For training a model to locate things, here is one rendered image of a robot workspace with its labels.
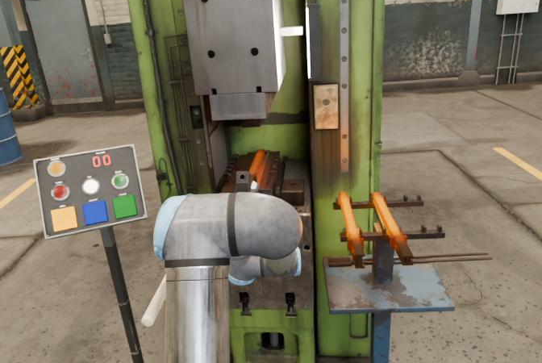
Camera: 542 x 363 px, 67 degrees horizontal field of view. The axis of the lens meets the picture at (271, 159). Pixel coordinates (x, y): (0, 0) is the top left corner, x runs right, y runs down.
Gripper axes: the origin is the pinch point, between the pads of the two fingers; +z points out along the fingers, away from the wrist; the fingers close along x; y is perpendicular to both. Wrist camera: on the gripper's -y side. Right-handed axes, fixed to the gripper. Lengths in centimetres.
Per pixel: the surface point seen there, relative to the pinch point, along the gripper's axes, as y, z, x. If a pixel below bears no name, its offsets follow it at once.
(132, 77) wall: 51, 564, -295
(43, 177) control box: -10, -15, -70
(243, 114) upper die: -24.4, 3.6, -0.7
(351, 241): 4.4, -34.3, 34.3
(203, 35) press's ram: -53, 4, -12
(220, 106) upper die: -27.8, 3.6, -8.6
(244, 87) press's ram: -34.3, 3.7, 0.8
